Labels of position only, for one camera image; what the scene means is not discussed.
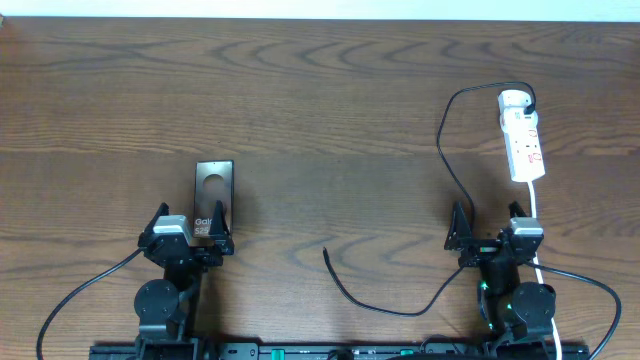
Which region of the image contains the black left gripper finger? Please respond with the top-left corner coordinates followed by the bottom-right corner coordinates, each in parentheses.
top-left (144, 202), bottom-right (169, 235)
top-left (208, 200), bottom-right (231, 243)

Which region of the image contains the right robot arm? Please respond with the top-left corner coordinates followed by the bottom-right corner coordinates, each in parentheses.
top-left (444, 202), bottom-right (556, 357)

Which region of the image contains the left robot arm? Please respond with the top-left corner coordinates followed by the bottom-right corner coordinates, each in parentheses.
top-left (134, 200), bottom-right (234, 359)

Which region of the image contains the white USB charger adapter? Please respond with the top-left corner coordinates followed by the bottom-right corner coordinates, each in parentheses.
top-left (498, 89), bottom-right (532, 113)

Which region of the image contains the white power strip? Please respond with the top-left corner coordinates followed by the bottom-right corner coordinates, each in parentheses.
top-left (500, 107), bottom-right (545, 183)

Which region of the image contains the white power strip cord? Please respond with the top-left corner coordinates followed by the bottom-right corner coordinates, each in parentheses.
top-left (526, 180), bottom-right (564, 360)

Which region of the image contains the black right camera cable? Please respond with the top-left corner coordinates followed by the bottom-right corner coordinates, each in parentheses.
top-left (522, 260), bottom-right (623, 360)

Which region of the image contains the black camera cable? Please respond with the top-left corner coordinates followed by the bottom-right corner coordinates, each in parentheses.
top-left (35, 248), bottom-right (145, 360)
top-left (522, 260), bottom-right (623, 360)

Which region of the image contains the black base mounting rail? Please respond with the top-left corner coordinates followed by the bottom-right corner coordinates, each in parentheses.
top-left (88, 341), bottom-right (591, 360)

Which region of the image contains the black left camera cable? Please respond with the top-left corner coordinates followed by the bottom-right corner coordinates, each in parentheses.
top-left (35, 248), bottom-right (145, 360)

